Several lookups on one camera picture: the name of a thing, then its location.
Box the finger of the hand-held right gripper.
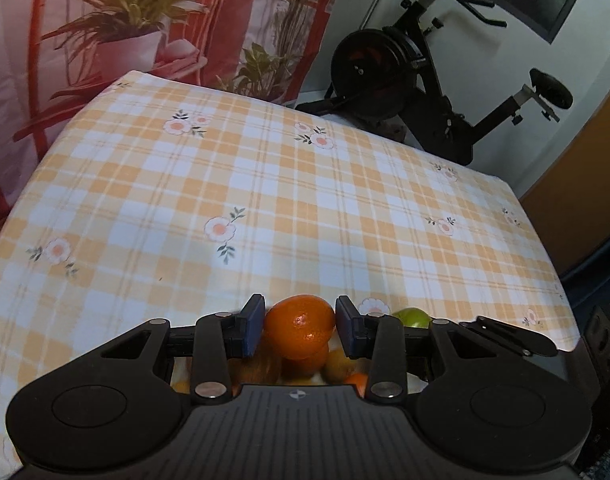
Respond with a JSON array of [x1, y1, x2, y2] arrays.
[[460, 316, 556, 357]]

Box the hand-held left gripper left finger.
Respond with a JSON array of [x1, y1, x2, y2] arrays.
[[78, 294, 266, 405]]

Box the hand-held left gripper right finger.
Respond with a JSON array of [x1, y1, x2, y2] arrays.
[[335, 295, 526, 405]]

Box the yellow lemon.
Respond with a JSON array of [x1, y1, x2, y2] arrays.
[[324, 347, 351, 382]]

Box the orange tangerine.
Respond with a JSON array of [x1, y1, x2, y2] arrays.
[[262, 296, 336, 360], [344, 371, 370, 395], [280, 342, 330, 376]]

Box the green round fruit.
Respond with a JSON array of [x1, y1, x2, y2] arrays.
[[391, 308, 432, 330]]

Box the orange checked floral tablecloth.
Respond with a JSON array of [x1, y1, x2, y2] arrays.
[[0, 69, 580, 480]]

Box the wooden door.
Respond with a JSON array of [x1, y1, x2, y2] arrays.
[[520, 75, 610, 276]]

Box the brown slipper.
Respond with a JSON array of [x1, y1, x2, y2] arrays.
[[377, 119, 411, 142]]

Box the black exercise bike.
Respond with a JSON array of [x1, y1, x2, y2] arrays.
[[295, 0, 574, 167]]

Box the printed pink wall backdrop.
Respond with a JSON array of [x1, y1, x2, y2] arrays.
[[0, 0, 351, 221]]

